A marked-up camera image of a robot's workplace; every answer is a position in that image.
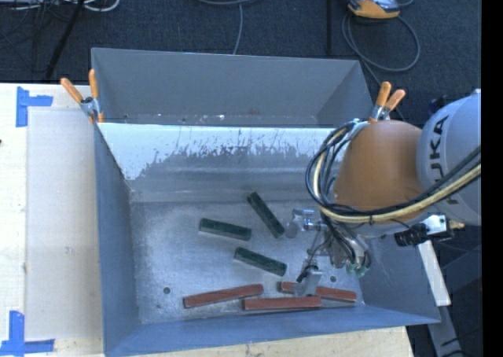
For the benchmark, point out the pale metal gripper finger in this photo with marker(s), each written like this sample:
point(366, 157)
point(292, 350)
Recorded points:
point(309, 284)
point(299, 221)

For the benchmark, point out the red-brown flat block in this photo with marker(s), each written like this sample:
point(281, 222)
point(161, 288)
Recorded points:
point(222, 295)
point(336, 294)
point(280, 303)

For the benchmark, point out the dark green flat block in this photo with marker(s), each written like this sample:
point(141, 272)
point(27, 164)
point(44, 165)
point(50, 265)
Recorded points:
point(265, 214)
point(260, 261)
point(225, 229)

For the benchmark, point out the grey metal bin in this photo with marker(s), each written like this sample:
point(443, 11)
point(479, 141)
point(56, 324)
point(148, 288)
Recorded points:
point(188, 253)

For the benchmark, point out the pale wood flat board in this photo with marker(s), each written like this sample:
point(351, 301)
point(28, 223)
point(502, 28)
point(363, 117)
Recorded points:
point(59, 221)

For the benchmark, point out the black cylinder on white bracket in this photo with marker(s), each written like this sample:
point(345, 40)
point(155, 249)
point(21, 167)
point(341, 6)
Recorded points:
point(417, 232)

